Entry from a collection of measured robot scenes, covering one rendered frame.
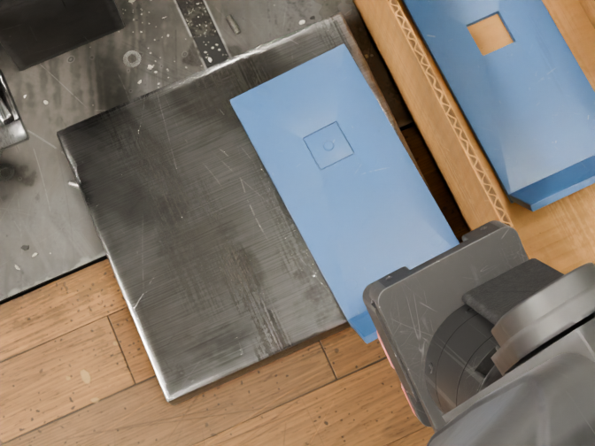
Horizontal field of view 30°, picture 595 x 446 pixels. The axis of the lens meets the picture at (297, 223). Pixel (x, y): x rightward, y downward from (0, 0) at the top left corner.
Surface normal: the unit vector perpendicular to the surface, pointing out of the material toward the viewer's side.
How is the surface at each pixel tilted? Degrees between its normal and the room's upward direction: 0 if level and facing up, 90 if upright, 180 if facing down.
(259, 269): 0
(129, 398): 0
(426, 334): 30
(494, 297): 60
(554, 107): 0
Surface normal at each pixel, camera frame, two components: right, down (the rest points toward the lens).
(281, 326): -0.03, -0.25
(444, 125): -0.91, 0.40
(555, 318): -0.32, -0.07
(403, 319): 0.22, 0.20
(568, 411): 0.50, -0.51
